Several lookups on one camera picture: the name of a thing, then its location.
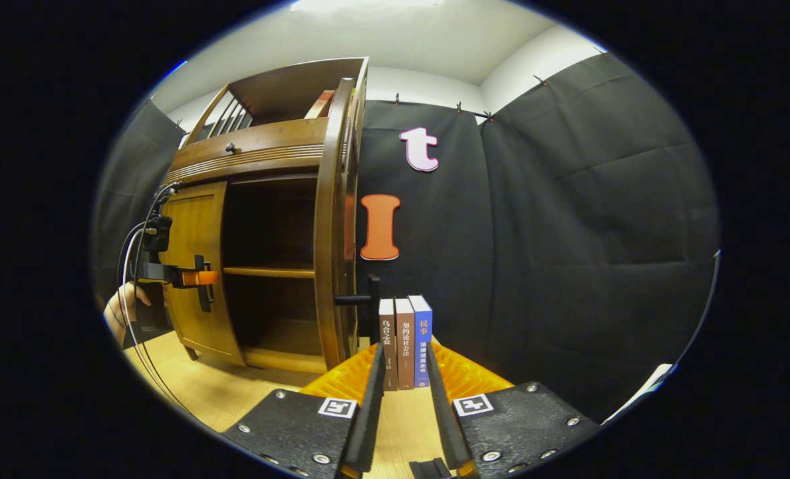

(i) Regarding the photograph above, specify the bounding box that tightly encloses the tan book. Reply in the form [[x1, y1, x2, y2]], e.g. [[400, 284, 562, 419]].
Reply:
[[304, 90, 336, 119]]

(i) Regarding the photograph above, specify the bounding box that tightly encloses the black door handle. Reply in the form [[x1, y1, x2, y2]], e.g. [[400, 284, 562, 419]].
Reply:
[[194, 255, 215, 313], [335, 275, 381, 347]]

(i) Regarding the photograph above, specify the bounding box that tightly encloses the wooden cabinet door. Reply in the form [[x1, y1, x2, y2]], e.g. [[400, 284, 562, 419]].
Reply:
[[161, 181, 246, 367], [314, 79, 369, 372]]

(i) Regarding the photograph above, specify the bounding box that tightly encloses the dark brown book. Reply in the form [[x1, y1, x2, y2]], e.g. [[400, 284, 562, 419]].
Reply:
[[378, 299, 399, 392]]

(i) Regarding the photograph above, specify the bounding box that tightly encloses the white cable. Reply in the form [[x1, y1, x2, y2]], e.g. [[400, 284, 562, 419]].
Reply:
[[121, 186, 176, 406]]

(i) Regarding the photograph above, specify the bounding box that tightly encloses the blue book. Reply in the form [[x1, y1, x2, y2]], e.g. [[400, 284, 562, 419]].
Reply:
[[408, 295, 434, 388]]

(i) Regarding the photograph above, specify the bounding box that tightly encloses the black backdrop cloth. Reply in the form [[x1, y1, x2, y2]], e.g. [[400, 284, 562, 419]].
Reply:
[[92, 53, 722, 423]]

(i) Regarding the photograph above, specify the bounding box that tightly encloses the wooden double-door shoe cabinet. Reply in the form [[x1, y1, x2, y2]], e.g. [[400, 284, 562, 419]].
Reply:
[[161, 57, 369, 375]]

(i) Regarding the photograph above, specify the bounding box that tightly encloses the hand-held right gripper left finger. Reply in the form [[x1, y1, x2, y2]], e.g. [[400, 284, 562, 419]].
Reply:
[[222, 343, 386, 479]]

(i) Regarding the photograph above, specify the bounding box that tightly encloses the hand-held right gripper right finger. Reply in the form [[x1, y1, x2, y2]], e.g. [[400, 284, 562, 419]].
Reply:
[[425, 339, 600, 479]]

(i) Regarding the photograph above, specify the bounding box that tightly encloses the white sheet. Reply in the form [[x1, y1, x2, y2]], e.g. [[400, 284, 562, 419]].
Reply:
[[601, 363, 675, 424]]

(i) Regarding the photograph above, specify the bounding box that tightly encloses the reddish brown book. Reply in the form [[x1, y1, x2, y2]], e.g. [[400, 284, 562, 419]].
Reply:
[[395, 297, 416, 390]]

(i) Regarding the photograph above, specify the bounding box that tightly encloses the black cable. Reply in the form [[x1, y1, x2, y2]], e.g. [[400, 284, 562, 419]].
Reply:
[[116, 181, 183, 373]]

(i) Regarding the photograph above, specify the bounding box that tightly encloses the wooden inner shelf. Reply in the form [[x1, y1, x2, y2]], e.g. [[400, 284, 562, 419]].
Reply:
[[223, 266, 316, 279]]

